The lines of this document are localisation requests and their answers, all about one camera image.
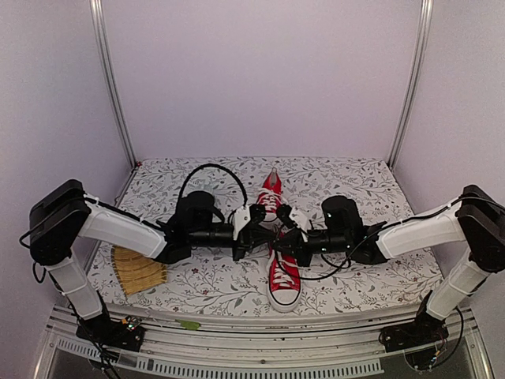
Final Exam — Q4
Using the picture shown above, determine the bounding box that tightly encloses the front aluminium rail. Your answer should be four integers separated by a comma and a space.
33, 303, 494, 379

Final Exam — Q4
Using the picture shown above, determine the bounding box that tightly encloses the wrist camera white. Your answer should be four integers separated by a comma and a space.
275, 204, 310, 242
232, 204, 266, 241

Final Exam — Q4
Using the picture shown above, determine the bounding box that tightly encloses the floral patterned table mat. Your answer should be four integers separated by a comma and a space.
88, 157, 442, 317

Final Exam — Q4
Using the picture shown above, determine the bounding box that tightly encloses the green tape piece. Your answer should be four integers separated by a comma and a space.
177, 319, 201, 331

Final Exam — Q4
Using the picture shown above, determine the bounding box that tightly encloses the woven bamboo basket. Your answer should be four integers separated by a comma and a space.
111, 246, 167, 296

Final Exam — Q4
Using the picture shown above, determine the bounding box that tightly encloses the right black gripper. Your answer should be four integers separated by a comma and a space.
271, 227, 350, 267

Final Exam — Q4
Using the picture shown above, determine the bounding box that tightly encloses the red sneaker with laces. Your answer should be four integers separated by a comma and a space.
256, 167, 285, 223

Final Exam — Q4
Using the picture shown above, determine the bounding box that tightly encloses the right black camera cable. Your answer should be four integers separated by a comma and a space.
299, 232, 380, 281

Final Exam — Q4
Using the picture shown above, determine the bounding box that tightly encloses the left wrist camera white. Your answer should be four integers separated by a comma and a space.
232, 204, 266, 241

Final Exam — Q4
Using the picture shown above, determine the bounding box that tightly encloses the left aluminium frame post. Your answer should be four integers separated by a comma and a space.
89, 0, 137, 169

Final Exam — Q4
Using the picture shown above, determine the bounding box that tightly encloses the aluminium frame post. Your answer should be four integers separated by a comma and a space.
387, 0, 434, 171
89, 0, 137, 169

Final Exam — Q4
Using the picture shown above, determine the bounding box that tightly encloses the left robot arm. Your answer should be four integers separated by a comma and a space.
19, 179, 275, 343

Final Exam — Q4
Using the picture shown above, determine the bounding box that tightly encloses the right aluminium frame post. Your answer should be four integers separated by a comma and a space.
387, 0, 434, 171

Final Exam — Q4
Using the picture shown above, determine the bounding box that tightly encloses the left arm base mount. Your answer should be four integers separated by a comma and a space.
76, 315, 146, 352

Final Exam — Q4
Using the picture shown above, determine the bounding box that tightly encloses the black camera cable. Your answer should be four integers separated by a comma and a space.
299, 232, 380, 281
177, 163, 249, 210

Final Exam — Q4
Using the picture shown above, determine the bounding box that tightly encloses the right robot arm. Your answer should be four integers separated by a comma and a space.
272, 185, 504, 344

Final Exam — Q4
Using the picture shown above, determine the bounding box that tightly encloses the left black camera cable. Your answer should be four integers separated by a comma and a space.
177, 163, 249, 210

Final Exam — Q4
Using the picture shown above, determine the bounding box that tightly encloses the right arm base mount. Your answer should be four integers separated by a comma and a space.
378, 313, 449, 352

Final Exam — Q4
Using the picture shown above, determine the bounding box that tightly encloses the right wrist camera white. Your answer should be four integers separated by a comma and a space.
275, 204, 310, 242

